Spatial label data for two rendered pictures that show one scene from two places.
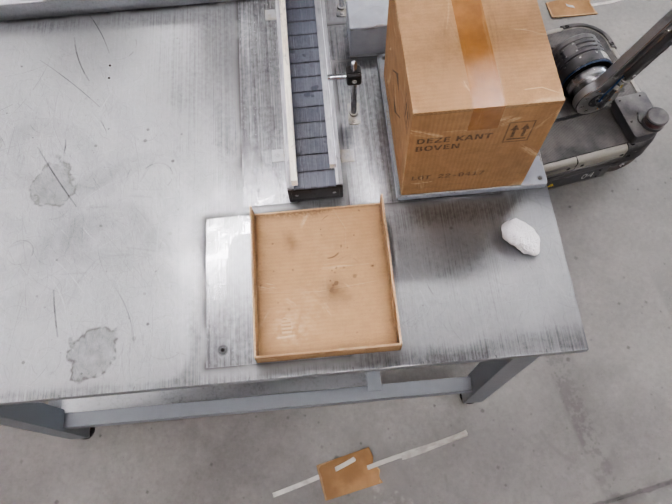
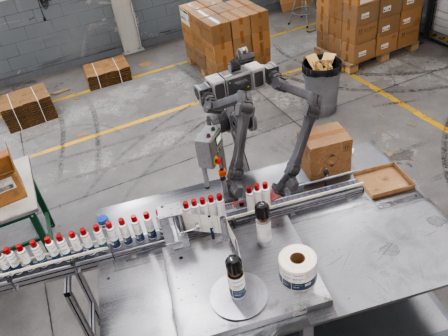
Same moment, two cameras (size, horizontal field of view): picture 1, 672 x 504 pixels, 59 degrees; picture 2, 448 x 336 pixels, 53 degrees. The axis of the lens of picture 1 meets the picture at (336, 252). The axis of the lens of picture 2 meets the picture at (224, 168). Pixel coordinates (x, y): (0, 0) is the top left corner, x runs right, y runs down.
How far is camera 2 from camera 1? 292 cm
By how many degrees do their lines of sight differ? 59
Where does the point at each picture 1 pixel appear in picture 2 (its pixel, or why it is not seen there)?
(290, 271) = (385, 188)
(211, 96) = (334, 220)
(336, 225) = (365, 183)
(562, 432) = not seen: hidden behind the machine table
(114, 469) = not seen: outside the picture
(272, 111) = (333, 204)
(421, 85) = (344, 139)
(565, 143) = not seen: hidden behind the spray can
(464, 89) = (341, 133)
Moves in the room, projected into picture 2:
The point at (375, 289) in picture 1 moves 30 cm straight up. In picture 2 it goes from (380, 172) to (384, 136)
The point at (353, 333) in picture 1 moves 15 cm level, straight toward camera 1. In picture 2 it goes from (395, 173) to (415, 169)
